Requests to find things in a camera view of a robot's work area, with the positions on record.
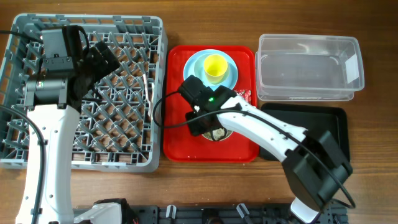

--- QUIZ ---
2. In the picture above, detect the mint green bowl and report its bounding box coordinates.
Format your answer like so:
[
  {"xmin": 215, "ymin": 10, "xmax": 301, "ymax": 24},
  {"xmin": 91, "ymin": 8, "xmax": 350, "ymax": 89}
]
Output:
[{"xmin": 200, "ymin": 126, "xmax": 234, "ymax": 142}]

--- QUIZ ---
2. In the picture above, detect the red candy wrapper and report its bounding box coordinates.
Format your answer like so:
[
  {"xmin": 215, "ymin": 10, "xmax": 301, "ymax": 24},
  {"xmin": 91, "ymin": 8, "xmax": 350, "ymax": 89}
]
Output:
[{"xmin": 234, "ymin": 90, "xmax": 252, "ymax": 104}]

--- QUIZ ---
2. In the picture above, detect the yellow plastic cup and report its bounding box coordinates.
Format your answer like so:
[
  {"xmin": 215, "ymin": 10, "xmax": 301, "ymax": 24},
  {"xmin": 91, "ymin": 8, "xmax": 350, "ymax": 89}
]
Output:
[{"xmin": 203, "ymin": 54, "xmax": 229, "ymax": 85}]

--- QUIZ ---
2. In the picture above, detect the white plastic fork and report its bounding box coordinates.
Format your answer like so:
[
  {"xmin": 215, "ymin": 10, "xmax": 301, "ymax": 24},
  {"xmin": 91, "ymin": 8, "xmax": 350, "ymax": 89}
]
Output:
[{"xmin": 142, "ymin": 72, "xmax": 153, "ymax": 119}]

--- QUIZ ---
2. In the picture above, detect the white plastic spoon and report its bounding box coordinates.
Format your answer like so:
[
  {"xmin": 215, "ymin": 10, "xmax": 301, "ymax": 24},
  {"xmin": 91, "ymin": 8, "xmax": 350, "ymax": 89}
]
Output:
[{"xmin": 150, "ymin": 83, "xmax": 155, "ymax": 120}]

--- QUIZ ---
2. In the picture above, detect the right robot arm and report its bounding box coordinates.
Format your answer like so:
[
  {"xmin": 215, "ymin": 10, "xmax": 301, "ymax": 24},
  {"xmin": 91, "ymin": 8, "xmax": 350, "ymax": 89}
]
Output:
[{"xmin": 178, "ymin": 86, "xmax": 353, "ymax": 223}]

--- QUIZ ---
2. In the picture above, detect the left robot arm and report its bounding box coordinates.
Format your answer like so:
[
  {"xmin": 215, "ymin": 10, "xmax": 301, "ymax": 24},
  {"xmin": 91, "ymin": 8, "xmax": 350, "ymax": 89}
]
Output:
[{"xmin": 16, "ymin": 25, "xmax": 120, "ymax": 223}]

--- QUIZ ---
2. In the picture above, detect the grey dishwasher rack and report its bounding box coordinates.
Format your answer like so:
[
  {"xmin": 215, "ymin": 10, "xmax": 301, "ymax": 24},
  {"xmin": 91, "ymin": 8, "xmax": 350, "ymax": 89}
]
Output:
[{"xmin": 1, "ymin": 14, "xmax": 168, "ymax": 172}]

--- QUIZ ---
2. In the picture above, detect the black waste tray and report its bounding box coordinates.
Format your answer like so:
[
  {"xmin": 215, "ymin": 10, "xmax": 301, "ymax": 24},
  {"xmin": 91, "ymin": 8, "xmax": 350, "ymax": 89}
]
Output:
[{"xmin": 261, "ymin": 103, "xmax": 351, "ymax": 161}]

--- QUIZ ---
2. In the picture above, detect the red plastic tray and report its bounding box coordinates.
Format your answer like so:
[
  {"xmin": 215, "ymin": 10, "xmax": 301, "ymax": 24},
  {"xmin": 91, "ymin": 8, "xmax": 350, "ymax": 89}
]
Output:
[{"xmin": 163, "ymin": 45, "xmax": 259, "ymax": 163}]

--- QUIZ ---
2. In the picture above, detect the light blue plate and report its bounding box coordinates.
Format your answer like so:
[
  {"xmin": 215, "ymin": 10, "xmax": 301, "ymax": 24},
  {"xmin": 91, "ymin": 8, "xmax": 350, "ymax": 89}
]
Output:
[{"xmin": 183, "ymin": 49, "xmax": 238, "ymax": 90}]

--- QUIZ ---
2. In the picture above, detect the clear plastic bin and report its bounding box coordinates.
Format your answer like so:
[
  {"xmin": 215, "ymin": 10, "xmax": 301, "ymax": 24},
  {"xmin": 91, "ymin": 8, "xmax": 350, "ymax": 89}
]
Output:
[{"xmin": 256, "ymin": 34, "xmax": 365, "ymax": 101}]

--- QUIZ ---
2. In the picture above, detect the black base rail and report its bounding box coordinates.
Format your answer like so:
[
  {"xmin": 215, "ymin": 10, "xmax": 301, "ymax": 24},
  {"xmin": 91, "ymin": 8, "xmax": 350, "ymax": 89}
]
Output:
[{"xmin": 72, "ymin": 203, "xmax": 348, "ymax": 224}]

